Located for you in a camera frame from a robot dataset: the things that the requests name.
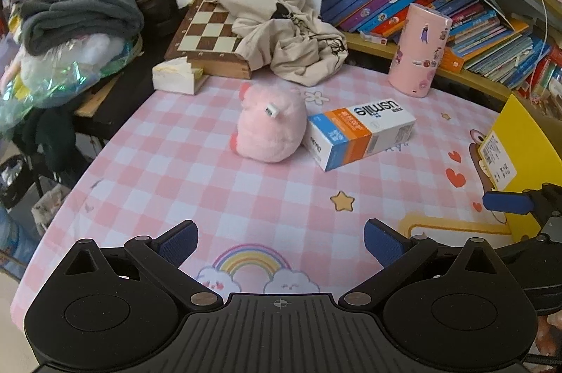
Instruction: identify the yellow cardboard box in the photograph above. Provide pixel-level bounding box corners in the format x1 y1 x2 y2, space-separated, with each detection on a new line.
476 94 562 244

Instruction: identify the pink cylindrical container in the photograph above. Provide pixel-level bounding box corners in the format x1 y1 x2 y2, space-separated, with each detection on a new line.
388 2 453 98

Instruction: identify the black bag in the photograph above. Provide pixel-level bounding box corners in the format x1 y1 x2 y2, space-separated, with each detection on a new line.
127 0 185 37

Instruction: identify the white orange toothpaste box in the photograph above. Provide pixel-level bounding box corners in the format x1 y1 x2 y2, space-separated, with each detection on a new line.
306 103 417 172

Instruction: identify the iridescent plastic bag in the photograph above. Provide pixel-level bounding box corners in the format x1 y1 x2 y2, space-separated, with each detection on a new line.
0 32 143 128

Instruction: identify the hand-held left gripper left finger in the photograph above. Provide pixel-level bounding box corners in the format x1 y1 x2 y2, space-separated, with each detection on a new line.
61 220 222 310

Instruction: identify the pink plush toy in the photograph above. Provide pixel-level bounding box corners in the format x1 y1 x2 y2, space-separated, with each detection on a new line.
228 83 308 163

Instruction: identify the wooden chessboard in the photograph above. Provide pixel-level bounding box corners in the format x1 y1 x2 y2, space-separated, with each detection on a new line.
164 0 253 80

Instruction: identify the row of colourful books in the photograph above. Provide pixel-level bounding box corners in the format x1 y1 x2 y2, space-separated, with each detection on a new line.
320 0 562 101

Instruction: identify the white tissue box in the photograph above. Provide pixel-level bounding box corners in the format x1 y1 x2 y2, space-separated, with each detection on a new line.
152 59 210 95

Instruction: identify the dark cloth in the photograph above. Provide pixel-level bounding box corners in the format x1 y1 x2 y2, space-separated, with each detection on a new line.
13 105 89 198

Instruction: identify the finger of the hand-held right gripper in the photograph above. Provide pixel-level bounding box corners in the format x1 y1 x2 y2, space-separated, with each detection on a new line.
482 189 545 216

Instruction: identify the pink checkered table mat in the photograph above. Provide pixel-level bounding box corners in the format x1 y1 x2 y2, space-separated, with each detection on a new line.
11 63 528 312

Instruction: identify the beige cloth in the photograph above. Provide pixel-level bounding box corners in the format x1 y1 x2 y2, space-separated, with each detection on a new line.
195 0 349 87

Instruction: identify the white cable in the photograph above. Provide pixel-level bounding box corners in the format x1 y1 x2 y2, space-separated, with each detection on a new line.
524 0 550 92

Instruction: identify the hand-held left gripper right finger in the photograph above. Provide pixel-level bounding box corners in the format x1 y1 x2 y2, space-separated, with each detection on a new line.
338 218 505 309

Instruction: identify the grey cloth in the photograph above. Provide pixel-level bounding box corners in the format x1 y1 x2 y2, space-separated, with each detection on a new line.
20 0 145 53

